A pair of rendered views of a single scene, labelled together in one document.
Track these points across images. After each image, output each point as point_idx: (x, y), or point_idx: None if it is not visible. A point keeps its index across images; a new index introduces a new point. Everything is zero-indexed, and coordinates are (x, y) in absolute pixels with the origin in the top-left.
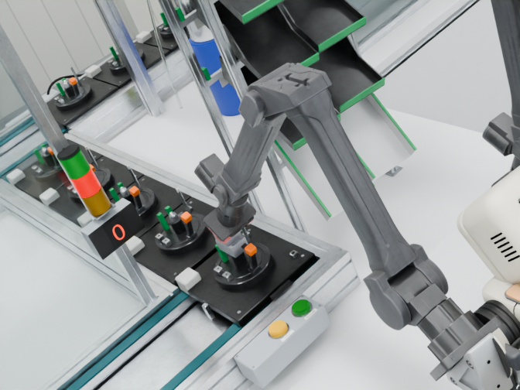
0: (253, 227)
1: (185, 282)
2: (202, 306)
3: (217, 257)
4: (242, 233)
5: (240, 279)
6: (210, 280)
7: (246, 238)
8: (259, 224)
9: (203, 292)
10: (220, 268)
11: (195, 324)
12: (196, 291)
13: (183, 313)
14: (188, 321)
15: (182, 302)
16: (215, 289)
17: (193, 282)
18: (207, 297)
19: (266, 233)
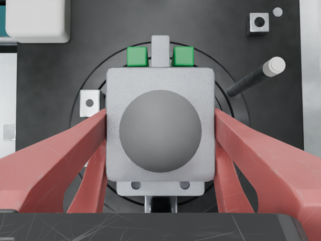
0: (293, 13)
1: (9, 30)
2: (3, 128)
3: (152, 14)
4: (258, 3)
5: (107, 189)
6: (77, 71)
7: (233, 87)
8: (310, 13)
9: (35, 91)
10: (92, 110)
11: (3, 104)
12: (26, 68)
13: (9, 46)
14: (0, 80)
15: (8, 36)
16: (62, 115)
17: (36, 39)
18: (28, 122)
19: (294, 73)
